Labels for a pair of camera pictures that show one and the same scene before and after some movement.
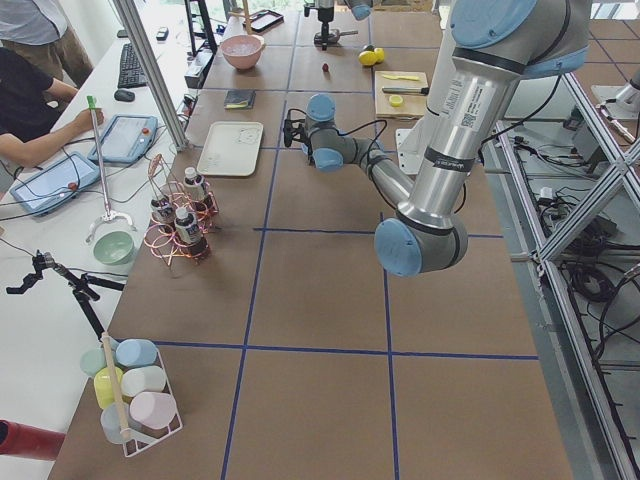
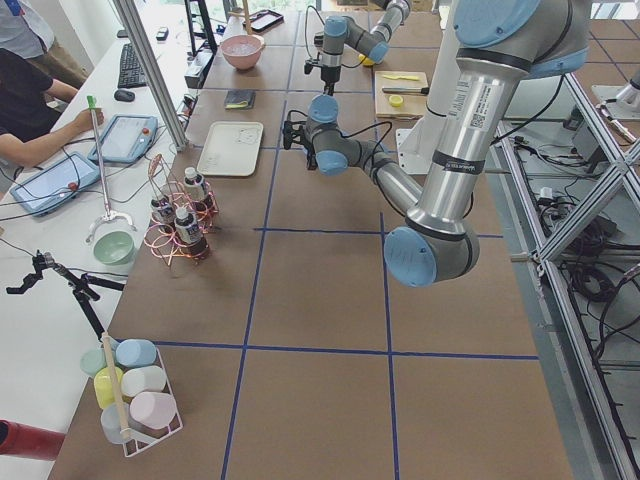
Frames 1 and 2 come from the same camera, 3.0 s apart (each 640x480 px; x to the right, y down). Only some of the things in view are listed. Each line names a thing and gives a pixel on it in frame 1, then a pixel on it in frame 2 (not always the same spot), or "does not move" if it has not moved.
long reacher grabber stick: x=109 y=214 does not move
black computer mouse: x=124 y=96 does not move
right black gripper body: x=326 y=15 -> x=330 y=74
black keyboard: x=131 y=71 does not move
